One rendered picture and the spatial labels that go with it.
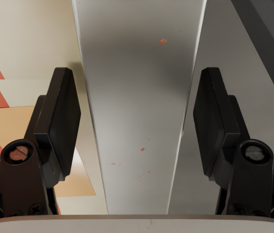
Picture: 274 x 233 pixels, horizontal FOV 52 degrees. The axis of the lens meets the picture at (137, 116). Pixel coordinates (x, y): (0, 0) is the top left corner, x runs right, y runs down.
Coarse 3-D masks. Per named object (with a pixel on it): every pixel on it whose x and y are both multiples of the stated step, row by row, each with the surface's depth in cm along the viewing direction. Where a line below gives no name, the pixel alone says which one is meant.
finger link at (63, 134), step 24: (72, 72) 12; (48, 96) 11; (72, 96) 12; (48, 120) 10; (72, 120) 12; (48, 144) 10; (72, 144) 12; (48, 168) 10; (0, 192) 9; (0, 216) 10
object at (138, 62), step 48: (96, 0) 8; (144, 0) 8; (192, 0) 8; (96, 48) 9; (144, 48) 9; (192, 48) 9; (96, 96) 10; (144, 96) 10; (96, 144) 12; (144, 144) 12; (144, 192) 15
